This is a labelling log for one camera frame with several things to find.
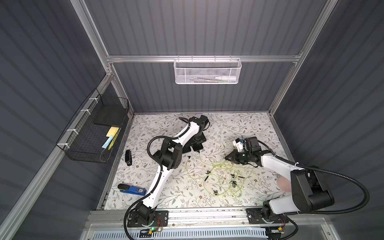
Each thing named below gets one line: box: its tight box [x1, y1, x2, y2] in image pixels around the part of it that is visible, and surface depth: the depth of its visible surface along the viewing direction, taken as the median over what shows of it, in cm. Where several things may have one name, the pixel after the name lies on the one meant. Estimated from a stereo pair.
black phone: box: [192, 142, 204, 151], surface depth 101 cm
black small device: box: [125, 149, 133, 166], surface depth 93 cm
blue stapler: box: [117, 183, 147, 196], surface depth 81 cm
